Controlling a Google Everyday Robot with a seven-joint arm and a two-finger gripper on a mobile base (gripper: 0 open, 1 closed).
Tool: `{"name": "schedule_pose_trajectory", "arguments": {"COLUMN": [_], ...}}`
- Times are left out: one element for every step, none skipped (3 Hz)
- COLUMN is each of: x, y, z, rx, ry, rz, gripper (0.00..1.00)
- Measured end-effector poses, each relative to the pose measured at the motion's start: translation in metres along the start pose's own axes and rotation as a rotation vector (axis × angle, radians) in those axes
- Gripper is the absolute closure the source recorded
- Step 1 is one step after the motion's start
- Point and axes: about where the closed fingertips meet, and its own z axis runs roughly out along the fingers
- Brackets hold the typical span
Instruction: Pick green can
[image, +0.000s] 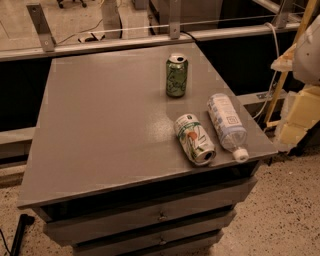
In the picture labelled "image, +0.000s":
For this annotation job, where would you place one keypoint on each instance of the grey metal railing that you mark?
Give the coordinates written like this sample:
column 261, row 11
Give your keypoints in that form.
column 124, row 44

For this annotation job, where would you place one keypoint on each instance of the middle metal bracket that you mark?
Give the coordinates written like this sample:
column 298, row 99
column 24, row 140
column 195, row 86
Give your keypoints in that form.
column 174, row 18

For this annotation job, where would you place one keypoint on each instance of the green soda can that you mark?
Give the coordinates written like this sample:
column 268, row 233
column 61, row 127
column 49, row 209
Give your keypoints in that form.
column 176, row 75

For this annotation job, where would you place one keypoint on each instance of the metal bracket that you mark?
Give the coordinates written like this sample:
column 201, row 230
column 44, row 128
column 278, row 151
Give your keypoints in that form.
column 41, row 26
column 174, row 18
column 282, row 16

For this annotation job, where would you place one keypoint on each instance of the clear plastic water bottle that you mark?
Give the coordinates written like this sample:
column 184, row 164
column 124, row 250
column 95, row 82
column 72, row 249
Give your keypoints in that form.
column 228, row 126

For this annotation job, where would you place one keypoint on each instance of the left metal bracket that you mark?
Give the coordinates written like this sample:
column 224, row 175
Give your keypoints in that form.
column 41, row 26

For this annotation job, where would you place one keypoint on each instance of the grey drawer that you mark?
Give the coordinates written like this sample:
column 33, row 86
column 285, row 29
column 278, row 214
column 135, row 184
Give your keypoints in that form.
column 132, row 217
column 157, row 237
column 180, row 246

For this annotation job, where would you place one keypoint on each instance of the top grey drawer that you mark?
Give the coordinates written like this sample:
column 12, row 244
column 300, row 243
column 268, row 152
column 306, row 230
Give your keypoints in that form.
column 132, row 217

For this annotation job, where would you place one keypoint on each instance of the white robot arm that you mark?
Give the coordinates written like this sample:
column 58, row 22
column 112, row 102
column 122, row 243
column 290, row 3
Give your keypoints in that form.
column 306, row 62

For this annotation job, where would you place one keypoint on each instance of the grey drawer cabinet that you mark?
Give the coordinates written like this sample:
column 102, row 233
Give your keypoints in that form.
column 105, row 135

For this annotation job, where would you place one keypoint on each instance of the bottom grey drawer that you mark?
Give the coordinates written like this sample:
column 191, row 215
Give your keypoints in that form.
column 180, row 246

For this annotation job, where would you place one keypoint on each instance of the yellow foam block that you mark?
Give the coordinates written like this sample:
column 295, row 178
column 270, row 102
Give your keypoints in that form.
column 300, row 112

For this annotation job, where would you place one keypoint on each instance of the middle grey drawer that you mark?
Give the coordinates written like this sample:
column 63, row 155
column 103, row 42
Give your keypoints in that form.
column 157, row 237

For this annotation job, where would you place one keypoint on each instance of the black floor stand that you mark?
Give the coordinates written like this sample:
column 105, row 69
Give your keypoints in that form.
column 24, row 221

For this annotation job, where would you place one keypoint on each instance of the right metal bracket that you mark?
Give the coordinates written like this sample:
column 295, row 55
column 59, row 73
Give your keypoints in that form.
column 282, row 16

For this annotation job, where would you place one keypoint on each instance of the white soda can lying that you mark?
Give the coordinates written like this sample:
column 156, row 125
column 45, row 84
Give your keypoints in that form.
column 194, row 140

